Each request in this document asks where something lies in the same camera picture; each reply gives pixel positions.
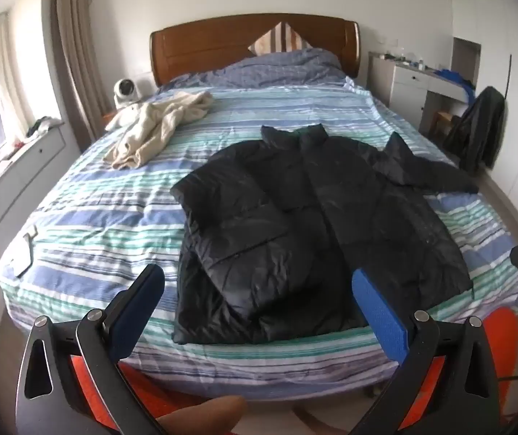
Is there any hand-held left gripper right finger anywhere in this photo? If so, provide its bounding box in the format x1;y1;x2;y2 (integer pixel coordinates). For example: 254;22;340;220
352;268;500;435

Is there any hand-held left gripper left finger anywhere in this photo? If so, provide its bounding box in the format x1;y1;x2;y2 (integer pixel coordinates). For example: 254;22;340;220
17;264;166;435

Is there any black puffer jacket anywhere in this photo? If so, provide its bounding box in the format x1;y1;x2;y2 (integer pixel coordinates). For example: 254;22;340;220
171;124;481;345

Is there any person's left hand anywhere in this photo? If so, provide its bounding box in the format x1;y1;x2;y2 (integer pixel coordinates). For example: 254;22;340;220
156;395;249;435

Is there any striped bed sheet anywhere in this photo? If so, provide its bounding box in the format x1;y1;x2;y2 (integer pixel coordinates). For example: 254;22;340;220
0;82;518;399

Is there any orange seat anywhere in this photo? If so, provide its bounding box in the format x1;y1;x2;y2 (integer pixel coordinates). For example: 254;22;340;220
66;306;518;435

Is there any white window cabinet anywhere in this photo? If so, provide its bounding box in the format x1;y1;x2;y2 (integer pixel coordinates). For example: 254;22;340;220
0;122;83;327

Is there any beige knitted garment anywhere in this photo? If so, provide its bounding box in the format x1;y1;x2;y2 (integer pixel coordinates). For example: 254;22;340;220
103;91;214;169

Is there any wooden chair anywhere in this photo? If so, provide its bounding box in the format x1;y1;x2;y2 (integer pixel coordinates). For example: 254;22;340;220
432;111;459;139

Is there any windowsill clutter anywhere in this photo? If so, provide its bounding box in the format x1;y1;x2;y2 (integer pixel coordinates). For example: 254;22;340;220
26;117;63;139

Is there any dark jacket on chair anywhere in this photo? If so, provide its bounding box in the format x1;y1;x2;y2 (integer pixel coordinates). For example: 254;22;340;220
442;86;506;174

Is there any small white round fan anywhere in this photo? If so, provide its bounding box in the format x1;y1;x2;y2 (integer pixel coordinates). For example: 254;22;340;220
113;78;144;109

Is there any white dressing table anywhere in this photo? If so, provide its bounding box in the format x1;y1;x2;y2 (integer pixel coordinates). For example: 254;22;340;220
370;51;472;137

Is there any blue cloth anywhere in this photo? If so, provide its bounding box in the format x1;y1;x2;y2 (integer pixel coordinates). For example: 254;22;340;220
435;69;477;105

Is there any row of small toiletries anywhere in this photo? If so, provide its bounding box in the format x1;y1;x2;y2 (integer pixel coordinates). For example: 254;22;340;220
377;50;425;71

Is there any brown curtain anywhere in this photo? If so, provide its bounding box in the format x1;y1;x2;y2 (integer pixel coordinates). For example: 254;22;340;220
42;0;108;146

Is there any blue checked duvet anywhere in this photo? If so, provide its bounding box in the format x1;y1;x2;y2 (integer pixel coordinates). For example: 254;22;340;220
157;48;348;91

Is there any wooden headboard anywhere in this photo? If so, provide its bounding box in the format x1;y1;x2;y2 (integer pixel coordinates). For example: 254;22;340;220
149;13;361;88

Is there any white sheer curtain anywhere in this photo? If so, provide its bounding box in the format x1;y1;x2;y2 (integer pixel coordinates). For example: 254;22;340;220
0;13;30;133

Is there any brown striped pillow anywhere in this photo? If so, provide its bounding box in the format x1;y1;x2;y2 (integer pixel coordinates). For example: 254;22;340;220
247;21;313;55

